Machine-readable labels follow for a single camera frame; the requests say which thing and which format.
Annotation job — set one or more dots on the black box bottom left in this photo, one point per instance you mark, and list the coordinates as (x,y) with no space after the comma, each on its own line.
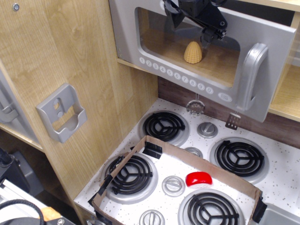
(15,168)

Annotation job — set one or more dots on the grey stove knob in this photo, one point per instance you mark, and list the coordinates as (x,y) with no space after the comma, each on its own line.
(207,130)
(152,217)
(173,186)
(194,151)

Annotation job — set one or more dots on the grey hanging toy spatula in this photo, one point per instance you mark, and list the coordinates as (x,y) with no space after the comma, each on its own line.
(233,121)

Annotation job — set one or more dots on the grey bottom stove knob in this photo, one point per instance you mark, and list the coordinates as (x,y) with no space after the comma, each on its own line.
(152,217)

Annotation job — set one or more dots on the grey centre front stove knob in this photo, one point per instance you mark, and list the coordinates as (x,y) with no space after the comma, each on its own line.
(173,186)

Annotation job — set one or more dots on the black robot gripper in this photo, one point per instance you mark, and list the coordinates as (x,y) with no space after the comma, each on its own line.
(204,13)

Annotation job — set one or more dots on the grey wall phone holder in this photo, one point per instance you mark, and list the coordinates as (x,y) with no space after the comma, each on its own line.
(58,104)

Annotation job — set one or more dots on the brown cardboard barrier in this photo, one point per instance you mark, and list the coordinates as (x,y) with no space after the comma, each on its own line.
(171,161)

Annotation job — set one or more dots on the grey cabinet door handle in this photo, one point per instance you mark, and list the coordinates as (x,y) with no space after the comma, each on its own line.
(11,113)

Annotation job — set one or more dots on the grey toy microwave door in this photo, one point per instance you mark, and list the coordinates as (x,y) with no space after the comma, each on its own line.
(229,51)

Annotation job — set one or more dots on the black burner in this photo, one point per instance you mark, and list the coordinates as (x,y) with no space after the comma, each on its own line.
(241,157)
(135,182)
(209,207)
(166,126)

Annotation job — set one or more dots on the black rear right burner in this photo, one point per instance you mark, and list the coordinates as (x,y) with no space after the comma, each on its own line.
(241,157)

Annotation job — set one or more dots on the black front right burner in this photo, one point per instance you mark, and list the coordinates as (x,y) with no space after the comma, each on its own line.
(209,207)

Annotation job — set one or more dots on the grey rear stove knob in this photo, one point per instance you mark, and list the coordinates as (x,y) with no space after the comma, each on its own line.
(207,130)

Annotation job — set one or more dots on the red toy cheese wedge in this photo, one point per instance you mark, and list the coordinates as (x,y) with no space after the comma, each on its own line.
(198,180)

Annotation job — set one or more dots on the black rear left burner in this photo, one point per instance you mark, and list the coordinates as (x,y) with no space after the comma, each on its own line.
(166,126)

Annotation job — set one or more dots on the yellow toy corn cob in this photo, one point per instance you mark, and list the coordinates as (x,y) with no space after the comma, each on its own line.
(193,53)

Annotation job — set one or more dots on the black front left burner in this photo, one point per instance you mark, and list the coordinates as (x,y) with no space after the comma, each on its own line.
(135,182)

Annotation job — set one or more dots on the grey middle stove knob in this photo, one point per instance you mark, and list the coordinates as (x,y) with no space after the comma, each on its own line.
(194,151)

